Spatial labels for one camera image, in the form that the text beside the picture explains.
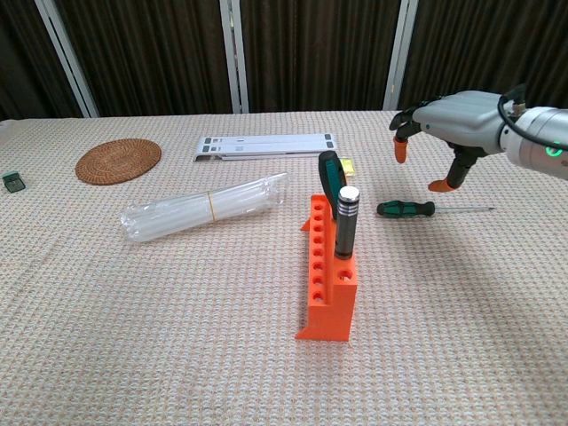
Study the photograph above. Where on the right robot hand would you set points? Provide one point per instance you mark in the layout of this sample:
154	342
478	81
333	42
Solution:
461	120

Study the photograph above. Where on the black silver precision screwdriver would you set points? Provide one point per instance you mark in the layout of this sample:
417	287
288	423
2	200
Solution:
346	226

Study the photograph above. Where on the orange holder block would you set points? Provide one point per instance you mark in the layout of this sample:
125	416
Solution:
330	310

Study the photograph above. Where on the small yellow packet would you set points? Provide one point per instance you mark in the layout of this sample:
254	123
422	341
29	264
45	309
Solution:
349	166

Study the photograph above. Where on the white folded laptop stand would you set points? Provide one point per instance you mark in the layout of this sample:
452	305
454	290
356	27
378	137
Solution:
266	145

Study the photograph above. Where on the clear bag of tubes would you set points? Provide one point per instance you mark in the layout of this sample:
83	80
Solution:
191	210

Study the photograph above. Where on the round woven rattan coaster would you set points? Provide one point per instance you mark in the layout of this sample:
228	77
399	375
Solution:
117	160

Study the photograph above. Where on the beige woven tablecloth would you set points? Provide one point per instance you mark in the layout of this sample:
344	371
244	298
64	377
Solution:
177	319

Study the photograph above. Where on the small green box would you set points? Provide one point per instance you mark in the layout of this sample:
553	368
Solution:
13	182

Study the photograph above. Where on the white partition frame post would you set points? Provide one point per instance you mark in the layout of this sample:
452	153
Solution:
401	57
234	57
66	57

